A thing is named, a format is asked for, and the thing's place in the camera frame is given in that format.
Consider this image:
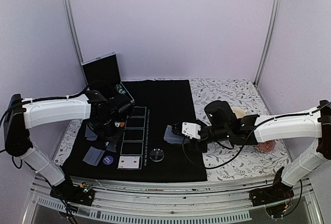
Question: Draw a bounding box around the red patterned bowl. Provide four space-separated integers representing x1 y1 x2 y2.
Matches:
255 141 276 153

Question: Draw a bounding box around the right aluminium frame post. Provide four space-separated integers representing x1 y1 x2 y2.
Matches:
253 0 281 87

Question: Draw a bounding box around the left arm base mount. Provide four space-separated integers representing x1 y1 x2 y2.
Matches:
50 175 95 206

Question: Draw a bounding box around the blue playing card deck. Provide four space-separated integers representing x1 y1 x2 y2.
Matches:
163 125 189 145

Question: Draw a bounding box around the aluminium front rail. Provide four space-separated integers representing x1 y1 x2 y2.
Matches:
24 174 323 224

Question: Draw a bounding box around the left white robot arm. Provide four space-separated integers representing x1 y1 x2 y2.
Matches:
1 81 134 200

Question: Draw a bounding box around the left aluminium frame post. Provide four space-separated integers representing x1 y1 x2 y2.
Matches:
63 0 83 64

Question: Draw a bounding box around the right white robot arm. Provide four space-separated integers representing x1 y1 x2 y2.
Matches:
181 100 330 201

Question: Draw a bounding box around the aluminium frame post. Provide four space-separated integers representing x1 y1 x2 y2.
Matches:
63 0 83 64
253 0 281 87

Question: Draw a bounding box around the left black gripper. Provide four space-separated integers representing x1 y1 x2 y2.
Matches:
94 117 125 144

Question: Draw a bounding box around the cream white cup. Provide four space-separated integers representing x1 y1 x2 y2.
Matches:
231 107 246 118

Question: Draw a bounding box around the purple small blind button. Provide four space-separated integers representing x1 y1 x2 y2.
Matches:
102 155 114 166

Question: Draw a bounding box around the green chip stack in case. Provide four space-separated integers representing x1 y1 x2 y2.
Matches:
115 84 126 95

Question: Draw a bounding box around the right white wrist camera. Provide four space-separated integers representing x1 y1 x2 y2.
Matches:
172 122 201 140

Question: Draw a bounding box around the aluminium poker chip case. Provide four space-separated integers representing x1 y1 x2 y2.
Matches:
82 52 135 104

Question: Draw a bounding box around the face-up diamond card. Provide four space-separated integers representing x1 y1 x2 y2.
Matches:
117 156 141 170

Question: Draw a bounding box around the floral white tablecloth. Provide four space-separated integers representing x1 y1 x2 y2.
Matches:
51 78 298 183

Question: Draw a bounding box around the black poker mat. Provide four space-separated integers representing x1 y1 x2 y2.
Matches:
62 80 207 183

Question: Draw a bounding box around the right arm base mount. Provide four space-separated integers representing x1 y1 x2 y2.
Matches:
249 167 294 219

